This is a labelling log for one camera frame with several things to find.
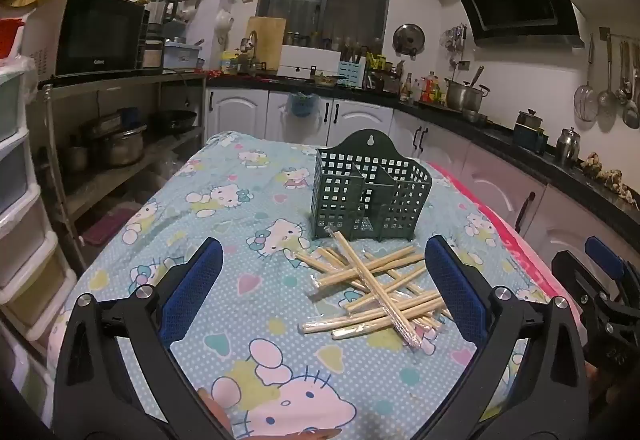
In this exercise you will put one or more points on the hanging kitchen tools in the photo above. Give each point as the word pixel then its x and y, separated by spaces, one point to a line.
pixel 455 40

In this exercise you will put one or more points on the row of sauce bottles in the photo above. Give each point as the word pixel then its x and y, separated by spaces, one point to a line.
pixel 422 90

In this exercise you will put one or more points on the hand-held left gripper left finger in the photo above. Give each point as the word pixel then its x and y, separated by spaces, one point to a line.
pixel 195 290

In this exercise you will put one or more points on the blue hanging basket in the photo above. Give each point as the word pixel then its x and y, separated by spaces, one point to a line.
pixel 302 105

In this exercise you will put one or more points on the plastic drawer tower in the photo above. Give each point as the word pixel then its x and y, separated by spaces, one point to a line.
pixel 20 200

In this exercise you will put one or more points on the green plastic utensil holder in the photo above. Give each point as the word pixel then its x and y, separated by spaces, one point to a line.
pixel 370 180

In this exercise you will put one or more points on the cartoon cat printed blanket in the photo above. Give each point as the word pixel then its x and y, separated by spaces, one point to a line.
pixel 200 200

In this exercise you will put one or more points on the person's left hand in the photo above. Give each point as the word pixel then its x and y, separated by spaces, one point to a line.
pixel 217 412

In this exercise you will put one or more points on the small steel jug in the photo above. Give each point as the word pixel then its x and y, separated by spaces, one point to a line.
pixel 568 147

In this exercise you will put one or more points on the steel ladle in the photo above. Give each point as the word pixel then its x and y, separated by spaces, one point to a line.
pixel 606 95
pixel 631 112

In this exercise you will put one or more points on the blue mug with lid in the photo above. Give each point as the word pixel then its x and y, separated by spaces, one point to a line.
pixel 529 140

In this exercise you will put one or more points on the blue knife block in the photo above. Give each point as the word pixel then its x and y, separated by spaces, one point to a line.
pixel 351 72

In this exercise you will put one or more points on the steel pot lid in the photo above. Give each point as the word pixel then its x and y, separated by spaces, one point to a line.
pixel 408 40

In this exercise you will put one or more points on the white hanging teapot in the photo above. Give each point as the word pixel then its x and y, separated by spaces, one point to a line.
pixel 223 22

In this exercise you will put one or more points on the blender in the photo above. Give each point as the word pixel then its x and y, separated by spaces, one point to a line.
pixel 161 7

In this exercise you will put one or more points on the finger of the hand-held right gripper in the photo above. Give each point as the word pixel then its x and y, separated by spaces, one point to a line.
pixel 604 254
pixel 567 280

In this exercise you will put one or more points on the black wok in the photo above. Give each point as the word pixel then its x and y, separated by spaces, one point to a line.
pixel 175 120

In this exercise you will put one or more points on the pile of wooden chopsticks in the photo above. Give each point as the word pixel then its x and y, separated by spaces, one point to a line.
pixel 372 287

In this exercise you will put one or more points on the large steel pot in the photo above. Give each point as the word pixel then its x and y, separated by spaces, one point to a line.
pixel 462 95

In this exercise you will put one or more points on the black microwave oven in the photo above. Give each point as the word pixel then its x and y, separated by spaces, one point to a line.
pixel 95 35

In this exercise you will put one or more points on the kitchen faucet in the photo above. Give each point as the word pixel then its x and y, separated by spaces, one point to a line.
pixel 248 45

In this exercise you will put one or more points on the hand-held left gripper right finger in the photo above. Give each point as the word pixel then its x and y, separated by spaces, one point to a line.
pixel 455 290

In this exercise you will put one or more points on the yellow jar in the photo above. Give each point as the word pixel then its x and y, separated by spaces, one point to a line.
pixel 230 63

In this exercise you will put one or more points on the metal shelf rack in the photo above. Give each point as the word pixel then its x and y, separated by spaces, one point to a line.
pixel 125 85

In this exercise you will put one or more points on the wooden cutting board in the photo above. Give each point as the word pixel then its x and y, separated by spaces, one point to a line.
pixel 267 40

